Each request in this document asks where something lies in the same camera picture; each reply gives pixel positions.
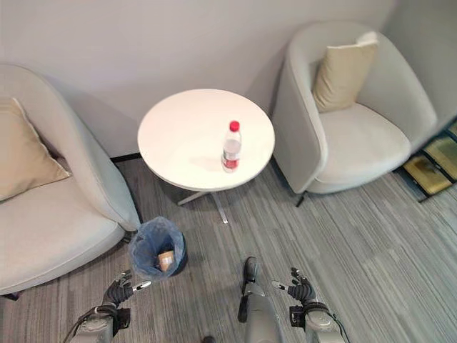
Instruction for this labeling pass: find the yellow green patterned rug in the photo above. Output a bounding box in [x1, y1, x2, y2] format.
[392, 119, 457, 204]

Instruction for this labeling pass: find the brown paper box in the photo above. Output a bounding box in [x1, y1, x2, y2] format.
[157, 250, 176, 272]

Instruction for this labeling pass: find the grey armchair with large cushion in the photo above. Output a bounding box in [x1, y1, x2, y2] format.
[0, 64, 142, 296]

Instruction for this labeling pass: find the round white tea table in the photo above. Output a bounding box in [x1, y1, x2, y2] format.
[137, 88, 276, 224]

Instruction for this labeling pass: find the grey armchair with upright cushion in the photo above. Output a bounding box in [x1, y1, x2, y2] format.
[271, 20, 457, 207]

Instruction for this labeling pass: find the upright beige cushion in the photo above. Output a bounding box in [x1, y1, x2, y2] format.
[311, 31, 379, 114]

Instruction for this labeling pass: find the blue plastic bin bag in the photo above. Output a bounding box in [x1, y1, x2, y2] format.
[128, 218, 184, 283]

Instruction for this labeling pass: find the clear bottle with red cap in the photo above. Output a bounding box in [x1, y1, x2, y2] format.
[221, 120, 242, 174]

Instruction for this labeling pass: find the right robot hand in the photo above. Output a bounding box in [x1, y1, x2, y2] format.
[271, 267, 317, 305]

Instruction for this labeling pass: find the large beige cushion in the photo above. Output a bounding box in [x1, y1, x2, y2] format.
[0, 96, 72, 202]

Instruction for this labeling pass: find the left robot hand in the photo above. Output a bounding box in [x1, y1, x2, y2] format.
[103, 270, 152, 307]

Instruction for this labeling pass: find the small black trash bin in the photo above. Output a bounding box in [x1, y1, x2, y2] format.
[167, 228, 189, 278]

